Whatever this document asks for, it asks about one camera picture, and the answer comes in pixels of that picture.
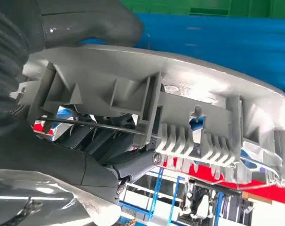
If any blue metal shelf rack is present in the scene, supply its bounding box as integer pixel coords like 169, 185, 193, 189
48, 12, 285, 226

